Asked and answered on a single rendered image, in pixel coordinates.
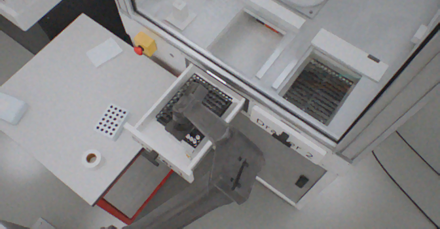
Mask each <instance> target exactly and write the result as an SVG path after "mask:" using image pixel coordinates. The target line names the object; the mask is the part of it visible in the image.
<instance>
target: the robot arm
mask: <svg viewBox="0 0 440 229"><path fill-rule="evenodd" d="M207 93H208V91H207V90H206V88H205V87H204V86H203V85H202V84H200V83H196V82H192V83H191V84H190V85H189V87H188V89H187V90H186V92H185V93H184V94H183V96H182V97H181V98H180V99H179V101H178V102H177V103H175V105H174V106H173V119H172V120H171V121H169V123H167V125H165V127H164V129H165V130H166V131H167V132H169V133H170V134H171V135H173V136H174V137H175V138H176V139H177V140H178V141H182V140H183V139H184V138H185V137H186V136H187V135H188V134H189V132H191V131H192V130H193V129H194V126H195V127H196V128H198V129H199V130H200V131H201V132H202V133H203V134H204V135H205V136H206V137H207V138H208V139H209V140H210V141H211V142H212V143H213V145H214V147H215V152H214V157H213V165H212V167H211V168H210V170H209V171H208V172H207V174H205V176H203V178H201V179H200V180H199V181H197V182H195V183H194V184H192V185H191V186H189V187H188V188H186V189H185V190H183V191H182V192H181V193H180V194H178V195H177V196H174V197H173V198H172V199H170V200H168V201H167V202H166V203H164V204H162V205H161V206H160V207H158V208H156V209H155V210H154V211H152V212H151V213H149V214H148V215H146V216H145V217H143V218H142V219H140V220H138V221H137V222H134V223H132V224H129V225H126V226H124V227H122V228H121V229H182V228H184V227H186V226H188V225H189V224H191V223H192V222H194V221H196V220H198V219H200V218H202V217H203V216H205V215H207V214H208V213H209V212H210V211H213V210H214V209H217V208H218V207H221V206H224V205H229V204H232V203H234V202H236V203H237V204H238V205H240V204H242V203H244V202H246V201H248V200H249V197H250V194H251V190H252V188H253V185H254V182H255V179H256V177H257V174H258V172H260V171H261V170H262V169H263V166H264V164H265V159H264V158H263V151H262V150H261V149H260V148H259V147H258V146H257V145H256V144H254V142H253V141H252V140H251V139H250V138H248V137H246V136H245V135H244V134H243V133H242V132H241V131H240V130H239V129H238V128H237V127H235V126H232V125H230V124H229V123H227V122H226V121H224V120H222V119H221V118H219V116H218V115H216V114H215V113H214V112H212V111H211V110H209V109H208V108H207V107H206V106H204V105H203V103H202V101H203V99H204V98H205V96H206V94H207Z"/></svg>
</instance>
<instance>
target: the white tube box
mask: <svg viewBox="0 0 440 229"><path fill-rule="evenodd" d="M130 117H131V113H130V111H129V110H127V109H124V108H122V107H119V106H118V105H115V104H114V103H110V104H109V106H108V108H107V109H106V110H105V111H104V112H103V114H102V116H101V118H100V119H99V120H98V122H97V124H96V125H95V127H94V129H93V130H94V131H95V132H96V133H97V134H99V135H102V136H104V137H106V138H108V139H109V140H111V141H113V142H115V139H116V138H117V137H118V135H119V133H120V132H121V130H122V129H123V126H124V124H125V123H127V121H128V120H129V118H130ZM118 118H119V119H120V122H119V123H118V122H117V119H118Z"/></svg>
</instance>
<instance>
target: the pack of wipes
mask: <svg viewBox="0 0 440 229"><path fill-rule="evenodd" d="M28 107H29V105H28V104H27V103H26V102H25V101H23V100H21V99H18V98H16V97H13V96H10V95H8V94H6V93H4V92H2V91H0V120H3V121H5V122H8V123H10V124H13V125H16V124H17V123H18V121H19V120H20V118H21V117H22V116H23V115H24V113H25V111H26V109H27V108H28Z"/></svg>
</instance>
